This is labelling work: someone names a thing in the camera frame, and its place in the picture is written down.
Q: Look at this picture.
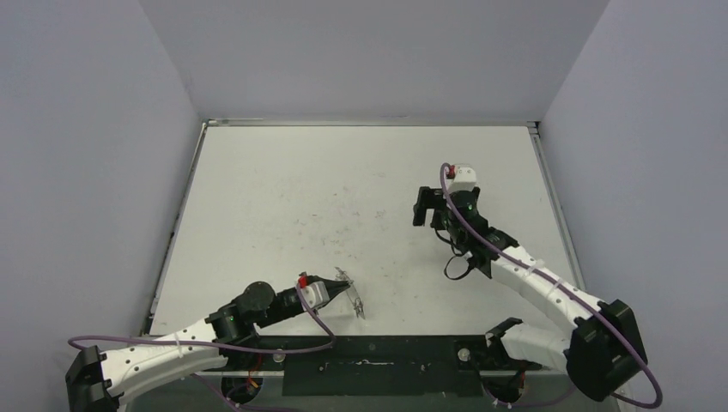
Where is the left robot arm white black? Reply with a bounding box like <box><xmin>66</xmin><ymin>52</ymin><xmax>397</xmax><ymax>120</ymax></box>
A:
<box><xmin>64</xmin><ymin>273</ymin><xmax>354</xmax><ymax>411</ymax></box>

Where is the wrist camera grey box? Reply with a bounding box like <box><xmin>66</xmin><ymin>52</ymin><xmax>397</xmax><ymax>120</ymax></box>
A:
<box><xmin>298</xmin><ymin>273</ymin><xmax>331</xmax><ymax>310</ymax></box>
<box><xmin>445</xmin><ymin>164</ymin><xmax>477</xmax><ymax>194</ymax></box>

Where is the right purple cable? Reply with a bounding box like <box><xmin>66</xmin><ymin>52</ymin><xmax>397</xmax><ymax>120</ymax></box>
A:
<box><xmin>439</xmin><ymin>162</ymin><xmax>664</xmax><ymax>410</ymax></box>

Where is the grey key holder with rings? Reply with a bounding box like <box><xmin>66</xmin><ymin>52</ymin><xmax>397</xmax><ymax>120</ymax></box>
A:
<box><xmin>336</xmin><ymin>267</ymin><xmax>366</xmax><ymax>319</ymax></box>

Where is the aluminium table frame rail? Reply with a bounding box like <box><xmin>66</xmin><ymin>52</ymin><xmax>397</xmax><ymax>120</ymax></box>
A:
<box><xmin>529</xmin><ymin>122</ymin><xmax>633</xmax><ymax>377</ymax></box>

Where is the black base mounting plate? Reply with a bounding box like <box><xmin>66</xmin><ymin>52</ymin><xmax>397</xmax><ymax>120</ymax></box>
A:
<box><xmin>220</xmin><ymin>335</ymin><xmax>541</xmax><ymax>397</ymax></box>

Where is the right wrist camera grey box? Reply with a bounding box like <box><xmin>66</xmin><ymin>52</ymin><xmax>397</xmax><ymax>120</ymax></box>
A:
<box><xmin>445</xmin><ymin>164</ymin><xmax>477</xmax><ymax>194</ymax></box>

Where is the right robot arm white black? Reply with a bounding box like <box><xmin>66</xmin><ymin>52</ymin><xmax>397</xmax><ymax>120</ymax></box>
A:
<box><xmin>413</xmin><ymin>184</ymin><xmax>648</xmax><ymax>402</ymax></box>

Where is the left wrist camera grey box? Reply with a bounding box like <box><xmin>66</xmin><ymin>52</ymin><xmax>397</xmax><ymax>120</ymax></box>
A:
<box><xmin>298</xmin><ymin>273</ymin><xmax>331</xmax><ymax>310</ymax></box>

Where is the black loop cable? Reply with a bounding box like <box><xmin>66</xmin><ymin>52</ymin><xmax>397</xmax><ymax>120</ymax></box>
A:
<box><xmin>432</xmin><ymin>227</ymin><xmax>476</xmax><ymax>282</ymax></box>

